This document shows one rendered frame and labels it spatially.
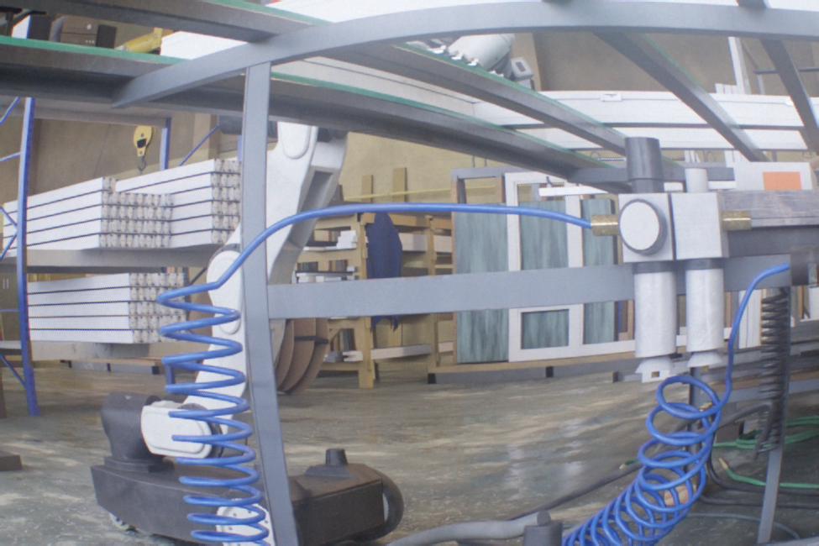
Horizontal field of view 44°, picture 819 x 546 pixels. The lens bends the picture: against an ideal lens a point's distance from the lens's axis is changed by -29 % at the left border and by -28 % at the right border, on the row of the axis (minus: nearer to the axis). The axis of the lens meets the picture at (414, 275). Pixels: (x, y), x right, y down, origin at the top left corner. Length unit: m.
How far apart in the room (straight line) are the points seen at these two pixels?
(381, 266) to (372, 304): 8.64
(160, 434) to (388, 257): 7.51
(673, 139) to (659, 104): 0.42
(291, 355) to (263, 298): 7.25
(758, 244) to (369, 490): 1.66
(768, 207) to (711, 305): 0.15
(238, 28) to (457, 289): 0.35
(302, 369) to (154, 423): 6.05
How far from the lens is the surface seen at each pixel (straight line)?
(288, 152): 2.47
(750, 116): 2.37
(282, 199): 2.49
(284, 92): 1.77
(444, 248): 11.08
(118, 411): 2.74
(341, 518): 2.55
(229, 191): 7.02
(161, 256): 7.19
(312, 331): 8.63
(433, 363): 10.76
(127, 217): 6.60
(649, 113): 2.42
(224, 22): 1.22
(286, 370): 8.56
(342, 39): 1.27
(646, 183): 1.07
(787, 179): 1.17
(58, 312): 6.84
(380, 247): 9.88
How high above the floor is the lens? 0.53
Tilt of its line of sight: 1 degrees up
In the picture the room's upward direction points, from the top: 3 degrees counter-clockwise
